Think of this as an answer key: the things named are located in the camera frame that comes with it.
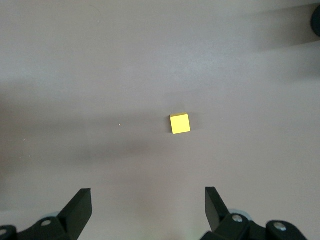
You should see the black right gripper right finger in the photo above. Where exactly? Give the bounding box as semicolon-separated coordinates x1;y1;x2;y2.
201;186;311;240

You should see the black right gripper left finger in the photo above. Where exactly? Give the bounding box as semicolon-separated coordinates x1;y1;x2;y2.
0;188;94;240

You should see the yellow wooden block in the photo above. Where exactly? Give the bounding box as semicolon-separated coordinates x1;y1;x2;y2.
169;112;192;136

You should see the black round object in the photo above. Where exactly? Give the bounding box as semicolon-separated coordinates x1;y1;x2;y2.
309;4;320;37

